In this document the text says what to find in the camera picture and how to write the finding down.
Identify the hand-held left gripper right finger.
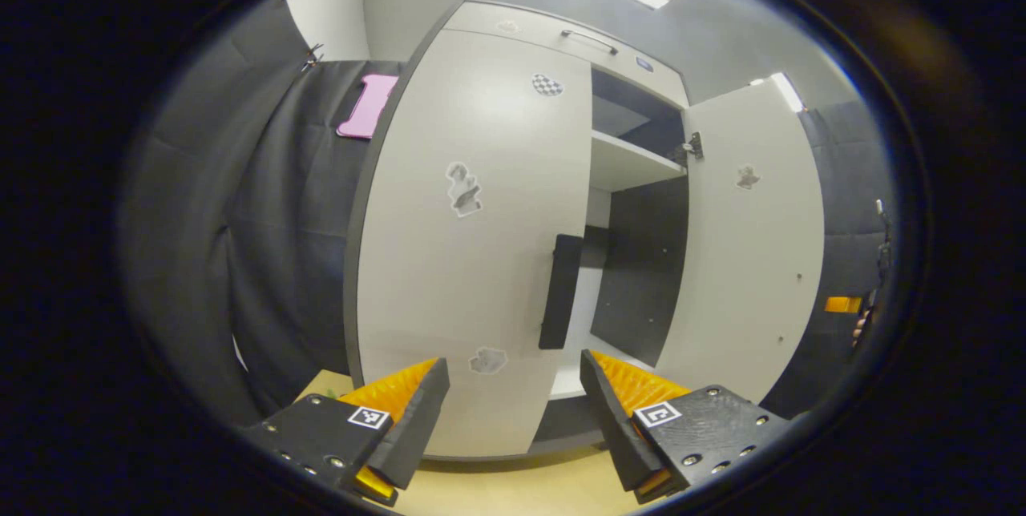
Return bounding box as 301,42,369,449
580,349,806,505

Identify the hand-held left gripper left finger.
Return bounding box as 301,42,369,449
240,357,451,507

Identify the grey shoe cabinet door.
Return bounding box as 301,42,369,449
357,27,594,459
653,83,826,405

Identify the grey double-door shoe cabinet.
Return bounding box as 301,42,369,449
343,0,826,461

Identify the metal door hinge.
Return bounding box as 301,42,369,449
673,131,705,165

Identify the white cabinet shelf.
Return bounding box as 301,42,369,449
589,130,687,193

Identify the grey cabinet drawer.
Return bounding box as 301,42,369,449
445,2,690,108

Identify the small ceiling light panel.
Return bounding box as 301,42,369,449
749,73,806,113

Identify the black backdrop cloth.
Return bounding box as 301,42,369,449
120,0,895,421

